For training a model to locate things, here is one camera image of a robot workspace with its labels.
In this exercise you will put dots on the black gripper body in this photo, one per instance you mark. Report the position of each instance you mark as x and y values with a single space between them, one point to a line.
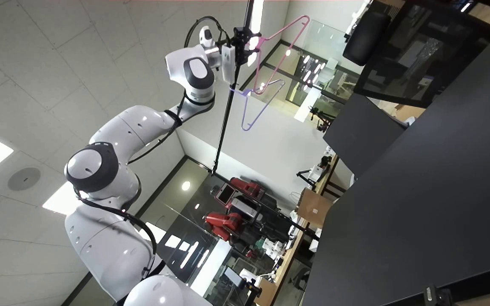
241 48

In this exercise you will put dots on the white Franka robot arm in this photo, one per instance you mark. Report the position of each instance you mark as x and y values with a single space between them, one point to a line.
119 129

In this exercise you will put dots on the black board panel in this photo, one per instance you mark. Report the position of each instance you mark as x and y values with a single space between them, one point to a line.
361 133

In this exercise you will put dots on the red robot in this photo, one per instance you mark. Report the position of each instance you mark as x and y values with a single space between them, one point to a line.
238 213

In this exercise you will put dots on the brown cardboard box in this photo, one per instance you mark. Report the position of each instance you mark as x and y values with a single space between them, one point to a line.
315 208

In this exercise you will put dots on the black framed screen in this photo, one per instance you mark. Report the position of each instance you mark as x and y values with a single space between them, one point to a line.
425 51

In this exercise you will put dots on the round ceiling speaker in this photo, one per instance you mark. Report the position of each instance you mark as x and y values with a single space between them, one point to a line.
24 179

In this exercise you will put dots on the black table clamp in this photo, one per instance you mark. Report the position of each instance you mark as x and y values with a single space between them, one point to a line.
439 296

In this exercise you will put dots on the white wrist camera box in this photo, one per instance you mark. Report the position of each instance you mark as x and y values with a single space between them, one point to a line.
228 65

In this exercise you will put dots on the black rail stand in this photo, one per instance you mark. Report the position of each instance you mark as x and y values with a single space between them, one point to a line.
224 112

